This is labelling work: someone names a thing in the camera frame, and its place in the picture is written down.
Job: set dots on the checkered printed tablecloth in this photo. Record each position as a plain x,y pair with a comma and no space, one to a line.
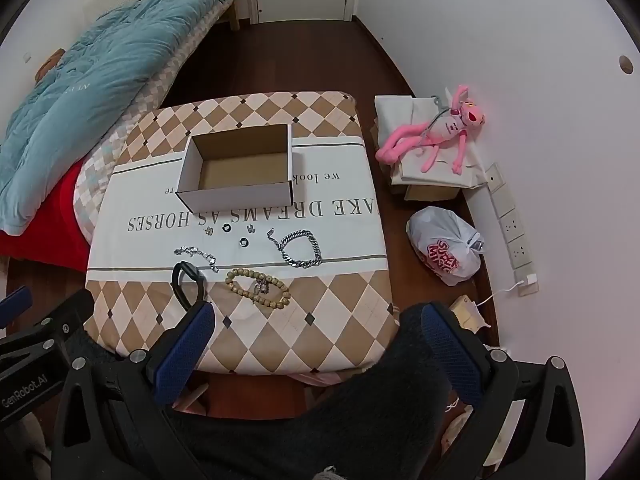
325,305

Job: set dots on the white cloth bag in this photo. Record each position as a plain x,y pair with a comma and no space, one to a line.
400,110

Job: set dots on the black car key fob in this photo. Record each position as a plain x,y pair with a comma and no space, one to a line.
176,280

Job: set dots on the person's dark trousers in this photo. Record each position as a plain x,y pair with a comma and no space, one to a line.
350,435

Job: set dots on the wooden bed frame leg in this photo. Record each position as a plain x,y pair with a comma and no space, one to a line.
234,15

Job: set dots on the white plastic bag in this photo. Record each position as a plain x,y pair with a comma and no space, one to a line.
435,230

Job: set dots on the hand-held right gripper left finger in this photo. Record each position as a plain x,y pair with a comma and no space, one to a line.
185,355

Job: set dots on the brown headboard corner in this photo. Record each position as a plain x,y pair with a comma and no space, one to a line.
50,62

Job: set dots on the light blue duvet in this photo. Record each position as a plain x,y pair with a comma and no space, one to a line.
100,85

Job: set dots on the pink plush toy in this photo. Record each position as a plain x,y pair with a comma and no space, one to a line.
445,130

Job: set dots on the beige paper package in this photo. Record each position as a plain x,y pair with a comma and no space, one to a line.
467,312

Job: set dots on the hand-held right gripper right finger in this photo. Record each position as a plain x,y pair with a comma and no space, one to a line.
450,355

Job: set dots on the white charger plug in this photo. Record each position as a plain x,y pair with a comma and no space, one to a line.
529,284

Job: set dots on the red bed sheet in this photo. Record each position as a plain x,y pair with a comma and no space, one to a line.
50,230

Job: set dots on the brown cardboard box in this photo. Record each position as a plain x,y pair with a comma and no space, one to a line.
430,193

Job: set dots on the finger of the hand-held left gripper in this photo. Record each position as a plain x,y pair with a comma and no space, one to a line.
15,305
70,310

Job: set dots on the small silver charm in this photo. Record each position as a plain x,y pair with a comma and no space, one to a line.
260,287

